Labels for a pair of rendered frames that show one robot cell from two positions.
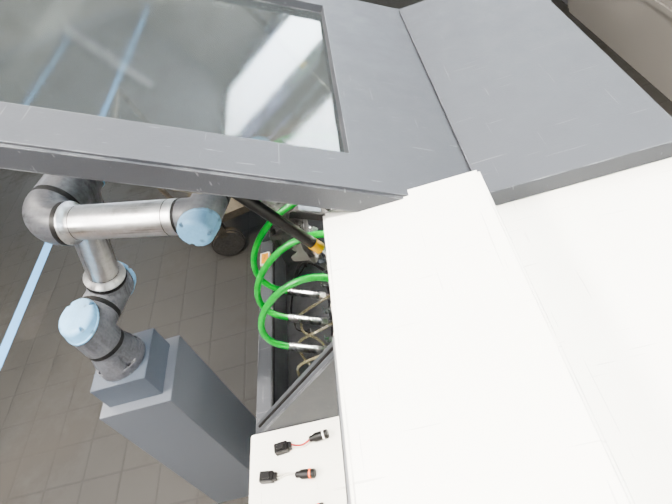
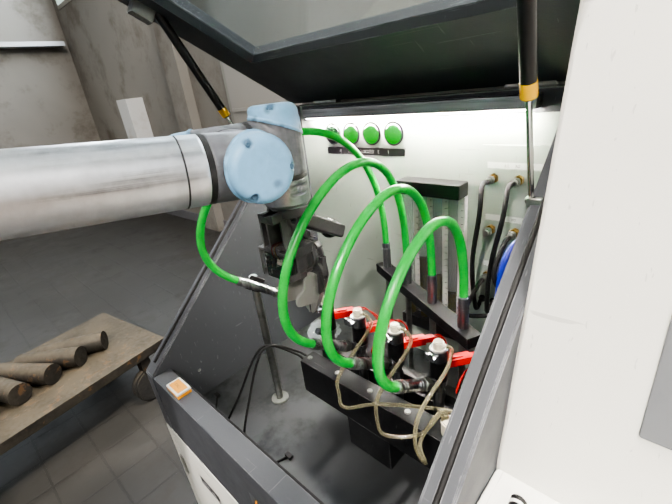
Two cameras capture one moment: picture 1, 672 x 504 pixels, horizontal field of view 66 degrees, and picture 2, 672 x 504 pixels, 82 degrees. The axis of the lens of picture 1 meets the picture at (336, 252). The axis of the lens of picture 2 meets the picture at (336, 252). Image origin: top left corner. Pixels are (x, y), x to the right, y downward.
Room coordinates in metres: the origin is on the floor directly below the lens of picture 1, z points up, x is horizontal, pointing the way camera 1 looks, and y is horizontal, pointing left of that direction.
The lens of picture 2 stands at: (0.54, 0.53, 1.49)
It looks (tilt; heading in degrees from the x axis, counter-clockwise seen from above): 24 degrees down; 304
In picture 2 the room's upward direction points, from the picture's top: 7 degrees counter-clockwise
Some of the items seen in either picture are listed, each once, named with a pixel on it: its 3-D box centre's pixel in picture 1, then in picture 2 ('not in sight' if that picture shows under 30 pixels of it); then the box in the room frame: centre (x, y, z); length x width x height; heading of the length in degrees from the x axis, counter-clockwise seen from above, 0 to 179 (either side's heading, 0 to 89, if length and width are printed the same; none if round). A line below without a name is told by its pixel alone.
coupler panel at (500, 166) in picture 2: not in sight; (510, 231); (0.63, -0.19, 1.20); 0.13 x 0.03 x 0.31; 168
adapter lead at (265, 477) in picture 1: (287, 475); not in sight; (0.51, 0.28, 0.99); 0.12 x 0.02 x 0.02; 71
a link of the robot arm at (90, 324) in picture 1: (89, 326); not in sight; (1.11, 0.72, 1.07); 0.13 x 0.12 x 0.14; 154
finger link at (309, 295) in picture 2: (303, 255); (307, 296); (0.92, 0.08, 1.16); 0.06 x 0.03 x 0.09; 78
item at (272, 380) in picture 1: (276, 333); (250, 477); (0.97, 0.25, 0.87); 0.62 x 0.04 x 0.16; 168
